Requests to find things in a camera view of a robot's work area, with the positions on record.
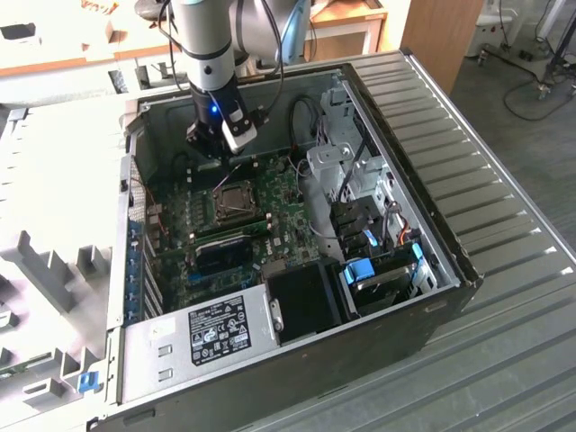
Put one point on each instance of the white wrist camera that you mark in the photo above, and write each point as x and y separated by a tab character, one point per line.
240	137

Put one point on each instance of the silver power supply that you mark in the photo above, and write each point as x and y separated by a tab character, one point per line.
148	360

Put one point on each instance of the desk with wooden edge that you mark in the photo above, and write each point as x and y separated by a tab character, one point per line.
45	51

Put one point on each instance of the green RAM stick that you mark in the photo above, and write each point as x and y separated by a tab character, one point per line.
18	371
234	230

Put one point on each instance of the black wheeled stand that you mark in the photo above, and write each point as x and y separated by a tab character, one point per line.
558	58

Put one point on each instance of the silver metal bracket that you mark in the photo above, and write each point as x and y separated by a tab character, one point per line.
328	155

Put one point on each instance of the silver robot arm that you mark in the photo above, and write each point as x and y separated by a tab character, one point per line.
202	36

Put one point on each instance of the wooden side table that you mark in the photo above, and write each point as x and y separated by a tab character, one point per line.
346	27

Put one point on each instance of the metal drive cage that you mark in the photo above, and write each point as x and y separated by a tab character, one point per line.
342	130

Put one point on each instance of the black round base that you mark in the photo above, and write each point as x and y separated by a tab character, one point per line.
148	6

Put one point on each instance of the hard disk in blue carrier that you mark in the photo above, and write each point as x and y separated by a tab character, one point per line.
360	272

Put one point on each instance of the silver coin battery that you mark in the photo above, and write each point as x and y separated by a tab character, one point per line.
281	166

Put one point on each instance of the black desk device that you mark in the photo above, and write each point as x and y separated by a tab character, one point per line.
18	31

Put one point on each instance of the black plastic disk bay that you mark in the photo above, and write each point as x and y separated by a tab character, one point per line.
355	216

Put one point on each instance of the silver heat sink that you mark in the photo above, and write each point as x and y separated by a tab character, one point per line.
273	269

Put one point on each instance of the cardboard box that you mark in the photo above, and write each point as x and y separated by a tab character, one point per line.
99	27

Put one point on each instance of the blue plastic latch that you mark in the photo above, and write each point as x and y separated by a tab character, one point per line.
87	381

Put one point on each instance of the green motherboard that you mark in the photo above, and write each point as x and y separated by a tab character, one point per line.
292	225

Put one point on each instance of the black PC case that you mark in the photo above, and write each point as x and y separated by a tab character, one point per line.
315	378

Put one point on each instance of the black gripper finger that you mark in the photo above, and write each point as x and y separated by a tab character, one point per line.
225	164

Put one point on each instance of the CPU socket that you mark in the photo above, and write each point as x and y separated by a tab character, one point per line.
217	219

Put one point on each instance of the black fan shroud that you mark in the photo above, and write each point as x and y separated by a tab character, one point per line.
301	297

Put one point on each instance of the white wheeled equipment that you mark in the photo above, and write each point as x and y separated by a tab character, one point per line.
490	22

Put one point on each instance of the wooden cabinet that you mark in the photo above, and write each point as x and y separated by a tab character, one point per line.
436	40

